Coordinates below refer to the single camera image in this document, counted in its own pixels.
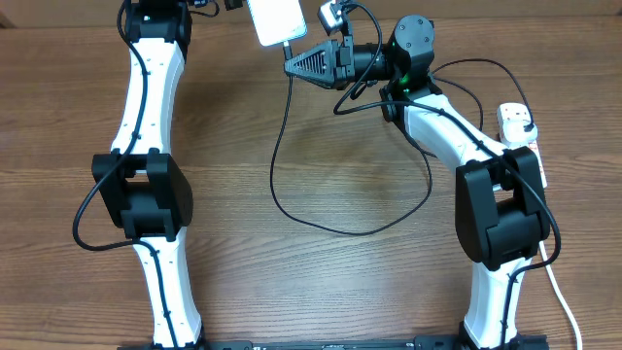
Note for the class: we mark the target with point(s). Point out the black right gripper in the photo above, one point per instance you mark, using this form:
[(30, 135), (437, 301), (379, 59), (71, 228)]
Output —
[(336, 61)]

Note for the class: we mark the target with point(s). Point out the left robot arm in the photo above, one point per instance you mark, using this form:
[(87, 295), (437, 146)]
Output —
[(144, 190)]

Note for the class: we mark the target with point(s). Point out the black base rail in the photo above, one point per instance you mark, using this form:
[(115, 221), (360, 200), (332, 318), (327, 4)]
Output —
[(420, 342)]

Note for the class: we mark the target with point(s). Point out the white power strip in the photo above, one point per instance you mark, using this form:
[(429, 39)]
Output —
[(513, 118)]

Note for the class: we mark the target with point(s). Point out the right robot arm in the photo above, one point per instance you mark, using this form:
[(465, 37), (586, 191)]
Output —
[(501, 215)]

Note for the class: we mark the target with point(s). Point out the Galaxy smartphone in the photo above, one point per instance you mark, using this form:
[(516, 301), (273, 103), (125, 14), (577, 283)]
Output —
[(277, 21)]

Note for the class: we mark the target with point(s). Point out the white charger plug adapter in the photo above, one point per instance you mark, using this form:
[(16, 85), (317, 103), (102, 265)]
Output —
[(514, 135)]

